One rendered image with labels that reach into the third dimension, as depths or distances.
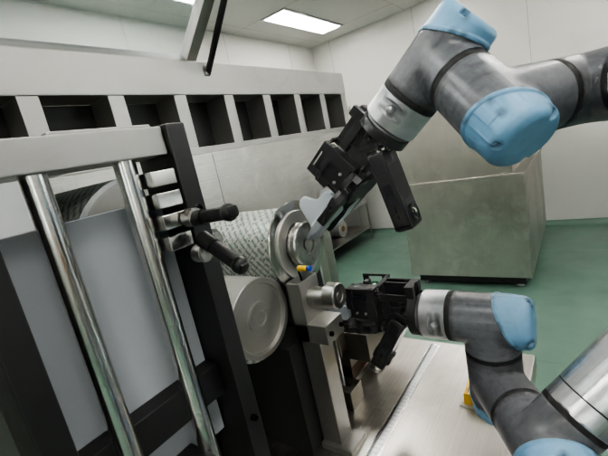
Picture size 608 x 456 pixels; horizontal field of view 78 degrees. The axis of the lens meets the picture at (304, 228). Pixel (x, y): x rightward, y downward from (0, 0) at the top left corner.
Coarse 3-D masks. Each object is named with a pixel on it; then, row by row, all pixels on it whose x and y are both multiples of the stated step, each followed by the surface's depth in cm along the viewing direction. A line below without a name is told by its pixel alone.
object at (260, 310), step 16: (240, 288) 53; (256, 288) 55; (272, 288) 58; (240, 304) 52; (256, 304) 54; (272, 304) 58; (240, 320) 52; (256, 320) 55; (272, 320) 58; (240, 336) 52; (256, 336) 55; (272, 336) 58; (256, 352) 55; (272, 352) 56
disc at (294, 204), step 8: (296, 200) 63; (280, 208) 59; (288, 208) 61; (296, 208) 63; (272, 216) 58; (280, 216) 59; (272, 224) 58; (272, 232) 58; (272, 240) 58; (320, 240) 68; (272, 248) 57; (320, 248) 68; (272, 256) 57; (320, 256) 68; (272, 264) 57; (280, 272) 59; (280, 280) 59; (288, 280) 60
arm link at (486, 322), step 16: (448, 304) 55; (464, 304) 53; (480, 304) 52; (496, 304) 51; (512, 304) 50; (528, 304) 50; (448, 320) 54; (464, 320) 53; (480, 320) 51; (496, 320) 50; (512, 320) 49; (528, 320) 48; (448, 336) 55; (464, 336) 53; (480, 336) 52; (496, 336) 50; (512, 336) 49; (528, 336) 48; (480, 352) 52; (496, 352) 51; (512, 352) 51
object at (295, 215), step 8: (288, 216) 60; (296, 216) 62; (304, 216) 64; (280, 224) 59; (288, 224) 60; (280, 232) 58; (280, 240) 58; (280, 248) 58; (280, 256) 58; (280, 264) 59; (288, 264) 60; (288, 272) 59; (296, 272) 61
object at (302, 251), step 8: (296, 224) 61; (304, 224) 61; (288, 232) 60; (296, 232) 59; (304, 232) 61; (288, 240) 59; (296, 240) 59; (304, 240) 61; (312, 240) 63; (288, 248) 59; (296, 248) 59; (304, 248) 61; (312, 248) 63; (288, 256) 60; (296, 256) 59; (304, 256) 60; (312, 256) 62; (296, 264) 61; (304, 264) 60; (312, 264) 62
